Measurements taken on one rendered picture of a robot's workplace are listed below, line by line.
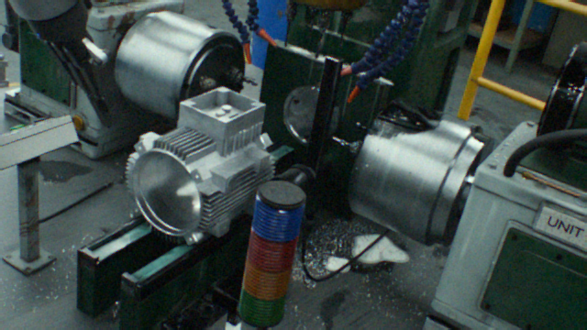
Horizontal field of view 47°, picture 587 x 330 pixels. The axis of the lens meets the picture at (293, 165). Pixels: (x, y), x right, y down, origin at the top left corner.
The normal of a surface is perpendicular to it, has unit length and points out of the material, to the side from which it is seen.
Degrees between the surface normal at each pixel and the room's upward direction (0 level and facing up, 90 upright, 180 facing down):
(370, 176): 84
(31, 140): 61
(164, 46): 47
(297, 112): 90
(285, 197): 0
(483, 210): 90
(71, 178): 0
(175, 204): 24
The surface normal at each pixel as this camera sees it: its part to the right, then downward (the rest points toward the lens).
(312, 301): 0.16, -0.87
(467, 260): -0.53, 0.32
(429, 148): -0.21, -0.47
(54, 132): 0.81, -0.09
